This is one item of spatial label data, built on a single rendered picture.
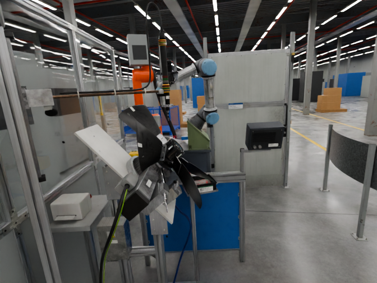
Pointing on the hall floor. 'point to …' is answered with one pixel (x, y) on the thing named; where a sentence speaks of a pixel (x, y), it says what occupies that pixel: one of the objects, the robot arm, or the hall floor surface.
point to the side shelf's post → (92, 255)
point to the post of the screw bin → (194, 238)
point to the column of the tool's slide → (27, 165)
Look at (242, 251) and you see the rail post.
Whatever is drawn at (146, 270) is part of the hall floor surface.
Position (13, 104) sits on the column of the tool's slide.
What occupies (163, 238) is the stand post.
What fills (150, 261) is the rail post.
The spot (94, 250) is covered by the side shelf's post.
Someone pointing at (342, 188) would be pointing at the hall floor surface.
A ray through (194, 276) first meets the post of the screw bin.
